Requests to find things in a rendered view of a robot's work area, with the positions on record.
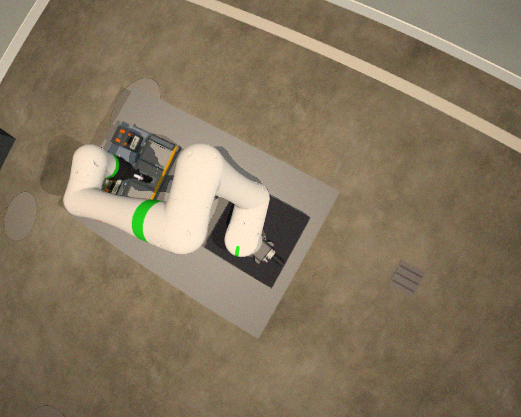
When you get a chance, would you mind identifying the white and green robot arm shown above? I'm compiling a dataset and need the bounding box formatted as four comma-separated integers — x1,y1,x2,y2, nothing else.
63,143,285,266

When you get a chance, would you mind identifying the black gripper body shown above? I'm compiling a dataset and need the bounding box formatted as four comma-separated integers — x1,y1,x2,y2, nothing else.
120,161,138,180

